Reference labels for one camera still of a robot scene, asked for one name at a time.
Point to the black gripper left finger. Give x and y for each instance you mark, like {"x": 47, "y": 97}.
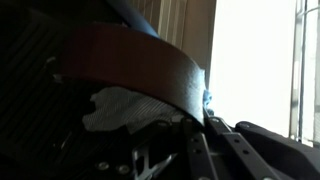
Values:
{"x": 200, "y": 156}

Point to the brown leather belt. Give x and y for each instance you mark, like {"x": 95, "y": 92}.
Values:
{"x": 140, "y": 66}

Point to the beige wall heater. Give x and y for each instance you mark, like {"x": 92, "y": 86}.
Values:
{"x": 170, "y": 20}

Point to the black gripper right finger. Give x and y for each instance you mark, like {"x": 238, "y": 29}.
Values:
{"x": 240, "y": 150}

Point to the window frame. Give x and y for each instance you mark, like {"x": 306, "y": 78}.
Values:
{"x": 301, "y": 66}

